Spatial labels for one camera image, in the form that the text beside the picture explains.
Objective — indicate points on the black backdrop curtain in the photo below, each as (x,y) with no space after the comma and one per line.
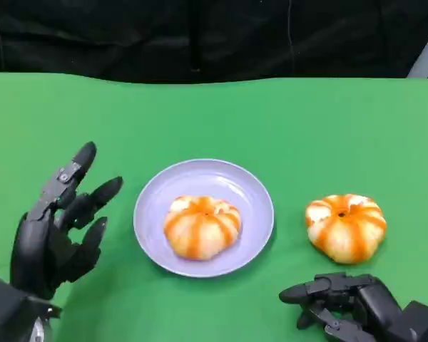
(164,35)

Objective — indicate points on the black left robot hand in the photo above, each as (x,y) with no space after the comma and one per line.
(35,249)

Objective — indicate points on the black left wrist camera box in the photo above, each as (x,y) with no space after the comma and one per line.
(7,310)

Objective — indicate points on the green table cloth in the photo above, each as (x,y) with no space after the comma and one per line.
(214,124)

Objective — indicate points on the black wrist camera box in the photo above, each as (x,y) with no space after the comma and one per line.
(7,310)
(419,322)

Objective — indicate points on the lilac plate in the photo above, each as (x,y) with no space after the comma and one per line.
(150,213)

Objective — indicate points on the orange striped toy bread roll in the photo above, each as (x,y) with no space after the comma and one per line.
(203,228)
(346,231)

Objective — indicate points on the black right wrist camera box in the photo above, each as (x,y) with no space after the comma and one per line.
(419,322)

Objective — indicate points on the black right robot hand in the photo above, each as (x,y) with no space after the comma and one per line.
(371,299)

